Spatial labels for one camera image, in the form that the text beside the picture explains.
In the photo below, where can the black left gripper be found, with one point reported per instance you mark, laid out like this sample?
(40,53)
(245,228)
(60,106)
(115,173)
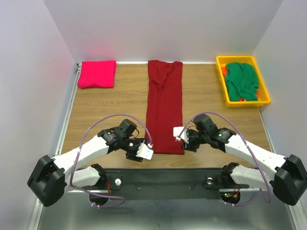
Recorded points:
(132,155)

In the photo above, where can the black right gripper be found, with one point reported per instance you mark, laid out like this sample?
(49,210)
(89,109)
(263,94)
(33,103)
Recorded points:
(190,146)

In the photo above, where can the dark red t shirt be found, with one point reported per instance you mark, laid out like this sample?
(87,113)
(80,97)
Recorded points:
(164,106)

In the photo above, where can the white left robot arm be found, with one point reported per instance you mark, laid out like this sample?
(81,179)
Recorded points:
(52,177)

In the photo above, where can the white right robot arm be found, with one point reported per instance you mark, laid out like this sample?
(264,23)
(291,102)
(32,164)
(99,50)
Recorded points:
(284,177)

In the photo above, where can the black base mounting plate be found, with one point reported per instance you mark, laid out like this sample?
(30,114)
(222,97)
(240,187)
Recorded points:
(165,184)

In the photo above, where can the yellow plastic bin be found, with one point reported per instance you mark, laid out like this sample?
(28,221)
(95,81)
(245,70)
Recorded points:
(262,95)

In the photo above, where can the orange t shirt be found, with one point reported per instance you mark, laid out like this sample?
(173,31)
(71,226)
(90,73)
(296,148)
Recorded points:
(224,71)

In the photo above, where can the green t shirt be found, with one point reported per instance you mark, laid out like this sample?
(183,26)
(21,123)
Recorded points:
(241,82)

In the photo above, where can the folded pink t shirt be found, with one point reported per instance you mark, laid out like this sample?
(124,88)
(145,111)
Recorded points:
(97,74)

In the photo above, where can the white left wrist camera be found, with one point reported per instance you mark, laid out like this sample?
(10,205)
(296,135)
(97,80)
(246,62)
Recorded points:
(145,151)

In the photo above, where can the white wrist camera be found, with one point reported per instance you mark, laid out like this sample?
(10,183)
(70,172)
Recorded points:
(145,151)
(180,134)

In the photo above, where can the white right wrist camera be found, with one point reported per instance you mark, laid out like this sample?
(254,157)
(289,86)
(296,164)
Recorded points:
(180,134)

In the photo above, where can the aluminium frame rail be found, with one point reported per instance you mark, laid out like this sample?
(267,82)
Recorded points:
(36,215)

